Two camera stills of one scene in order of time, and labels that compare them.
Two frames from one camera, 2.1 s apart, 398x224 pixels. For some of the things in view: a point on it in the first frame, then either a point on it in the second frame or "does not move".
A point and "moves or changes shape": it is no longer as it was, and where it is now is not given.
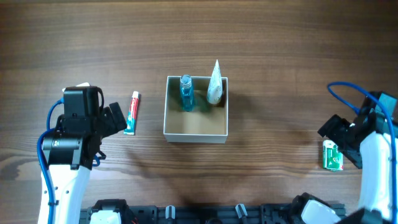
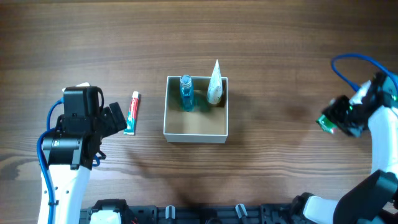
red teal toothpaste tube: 129,129 does not move
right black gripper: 337,135 → 339,112
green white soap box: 333,158 moves or changes shape
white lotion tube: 214,93 does not move
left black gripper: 109,121 does not move
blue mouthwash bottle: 186,91 does not move
